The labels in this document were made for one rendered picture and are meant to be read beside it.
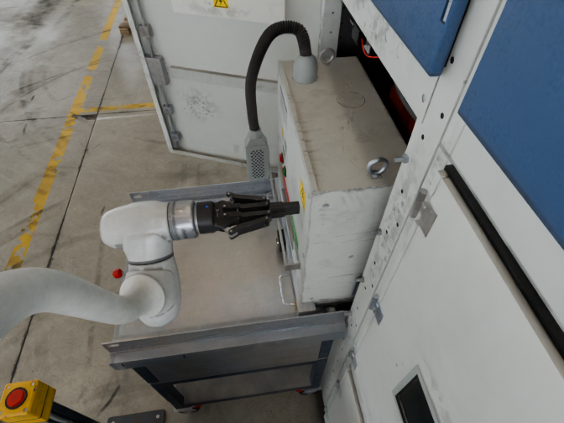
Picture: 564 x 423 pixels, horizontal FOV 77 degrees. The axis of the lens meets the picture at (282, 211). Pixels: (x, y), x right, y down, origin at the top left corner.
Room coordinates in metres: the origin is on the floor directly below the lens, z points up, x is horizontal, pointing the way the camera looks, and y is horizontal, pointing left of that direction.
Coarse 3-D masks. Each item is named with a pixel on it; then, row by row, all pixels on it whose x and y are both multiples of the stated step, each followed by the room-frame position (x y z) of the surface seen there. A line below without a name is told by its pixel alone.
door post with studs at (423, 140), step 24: (480, 0) 0.38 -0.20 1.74; (480, 24) 0.37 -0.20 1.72; (456, 48) 0.39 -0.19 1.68; (456, 72) 0.38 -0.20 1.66; (456, 96) 0.36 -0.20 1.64; (432, 120) 0.39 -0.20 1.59; (408, 144) 0.43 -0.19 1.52; (432, 144) 0.37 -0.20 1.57; (408, 168) 0.40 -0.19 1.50; (408, 192) 0.38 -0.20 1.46; (384, 216) 0.42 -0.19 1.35; (384, 240) 0.39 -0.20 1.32; (384, 264) 0.36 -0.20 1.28; (360, 288) 0.42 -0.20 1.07; (360, 312) 0.37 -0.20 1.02
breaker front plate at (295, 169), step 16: (288, 112) 0.73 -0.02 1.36; (288, 128) 0.73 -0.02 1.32; (288, 144) 0.72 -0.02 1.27; (288, 160) 0.72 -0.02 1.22; (288, 176) 0.71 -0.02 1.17; (304, 176) 0.52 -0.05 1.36; (288, 192) 0.71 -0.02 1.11; (288, 224) 0.64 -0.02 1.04; (304, 224) 0.48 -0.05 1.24; (304, 240) 0.47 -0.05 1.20; (304, 256) 0.46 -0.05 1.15
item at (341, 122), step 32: (288, 64) 0.92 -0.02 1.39; (320, 64) 0.92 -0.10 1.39; (352, 64) 0.92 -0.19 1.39; (288, 96) 0.76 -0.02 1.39; (320, 96) 0.76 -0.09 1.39; (352, 96) 0.76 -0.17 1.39; (320, 128) 0.63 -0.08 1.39; (352, 128) 0.63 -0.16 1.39; (384, 128) 0.63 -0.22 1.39; (320, 160) 0.53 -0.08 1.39; (352, 160) 0.53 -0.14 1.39; (320, 192) 0.45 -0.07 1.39; (352, 192) 0.46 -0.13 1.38; (384, 192) 0.46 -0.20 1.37; (320, 224) 0.45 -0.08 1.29; (352, 224) 0.46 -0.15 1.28; (320, 256) 0.45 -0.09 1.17; (352, 256) 0.46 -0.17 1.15; (320, 288) 0.45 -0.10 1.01; (352, 288) 0.46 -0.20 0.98
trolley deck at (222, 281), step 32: (192, 256) 0.65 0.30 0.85; (224, 256) 0.65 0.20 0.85; (256, 256) 0.65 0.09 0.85; (192, 288) 0.53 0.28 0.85; (224, 288) 0.53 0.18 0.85; (256, 288) 0.53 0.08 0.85; (288, 288) 0.53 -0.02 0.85; (192, 320) 0.43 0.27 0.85; (224, 320) 0.43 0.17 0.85; (256, 320) 0.43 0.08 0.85; (128, 352) 0.33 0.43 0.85; (160, 352) 0.33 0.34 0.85; (192, 352) 0.33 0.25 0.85; (224, 352) 0.34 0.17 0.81
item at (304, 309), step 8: (280, 200) 0.84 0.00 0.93; (288, 240) 0.66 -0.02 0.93; (288, 248) 0.63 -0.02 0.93; (288, 256) 0.61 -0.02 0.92; (296, 280) 0.52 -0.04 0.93; (296, 288) 0.49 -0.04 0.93; (296, 296) 0.47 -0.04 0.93; (304, 304) 0.44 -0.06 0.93; (312, 304) 0.44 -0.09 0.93; (296, 312) 0.44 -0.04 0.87; (304, 312) 0.42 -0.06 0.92; (312, 312) 0.42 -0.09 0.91
